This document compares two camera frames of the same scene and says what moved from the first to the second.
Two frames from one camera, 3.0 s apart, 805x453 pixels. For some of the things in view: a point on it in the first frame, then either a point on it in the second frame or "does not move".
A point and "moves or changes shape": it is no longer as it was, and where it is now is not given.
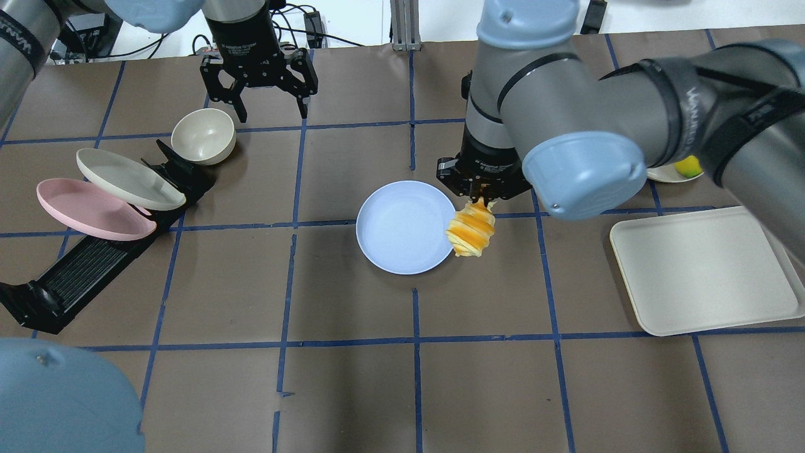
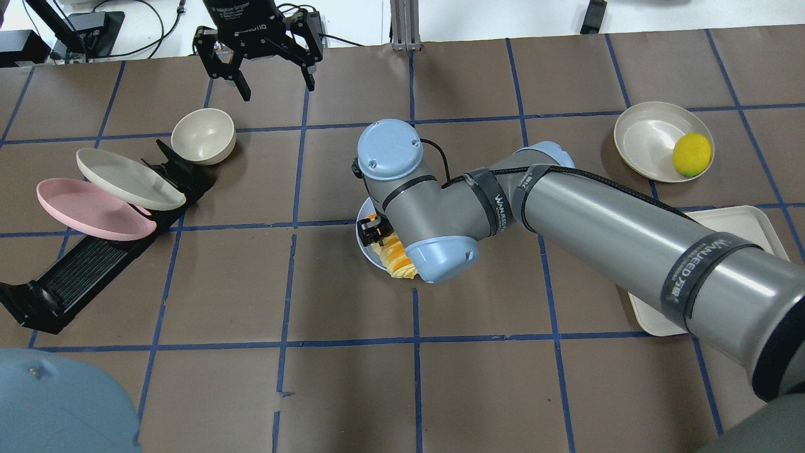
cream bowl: x=204 y=136 does not move
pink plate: x=82 y=206 does not move
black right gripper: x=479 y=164 → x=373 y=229
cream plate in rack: x=129 y=180 does not move
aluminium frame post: x=405 y=25 does not move
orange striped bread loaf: x=471 y=229 moves or changes shape
